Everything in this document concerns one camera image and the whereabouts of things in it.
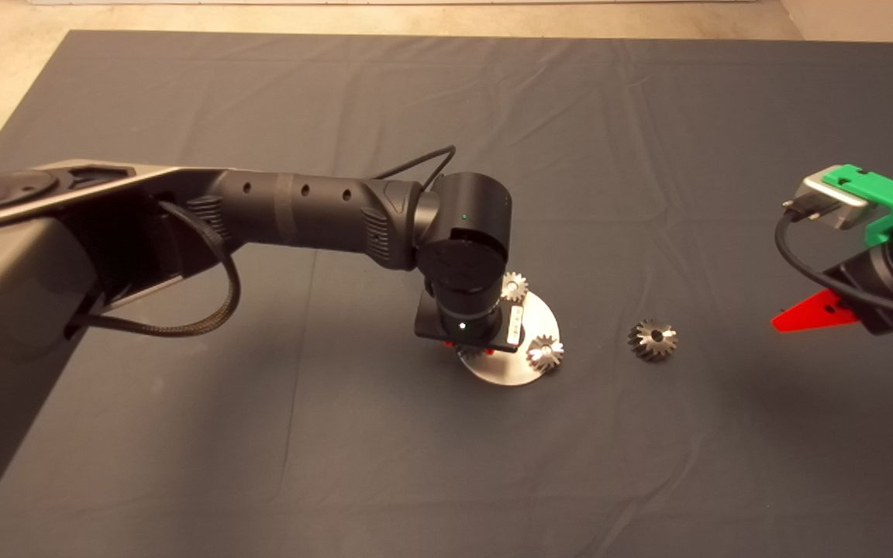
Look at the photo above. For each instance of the dark grey table cloth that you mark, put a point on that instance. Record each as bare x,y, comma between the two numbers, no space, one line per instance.
648,116

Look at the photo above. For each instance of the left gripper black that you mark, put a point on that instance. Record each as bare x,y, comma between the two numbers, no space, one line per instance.
515,322

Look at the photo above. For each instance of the round metal plate with pins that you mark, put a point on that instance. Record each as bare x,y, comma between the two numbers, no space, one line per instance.
508,370

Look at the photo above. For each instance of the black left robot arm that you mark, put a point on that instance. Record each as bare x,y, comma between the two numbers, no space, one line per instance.
299,205

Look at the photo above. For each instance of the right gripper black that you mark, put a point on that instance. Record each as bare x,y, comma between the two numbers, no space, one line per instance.
873,310

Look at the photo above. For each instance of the small steel bevel gear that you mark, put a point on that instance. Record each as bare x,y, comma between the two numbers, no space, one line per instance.
546,353
515,287
471,353

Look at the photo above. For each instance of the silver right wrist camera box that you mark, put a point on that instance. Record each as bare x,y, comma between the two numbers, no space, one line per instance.
830,198

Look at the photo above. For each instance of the large steel bevel gear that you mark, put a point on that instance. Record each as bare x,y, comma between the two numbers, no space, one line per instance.
652,339

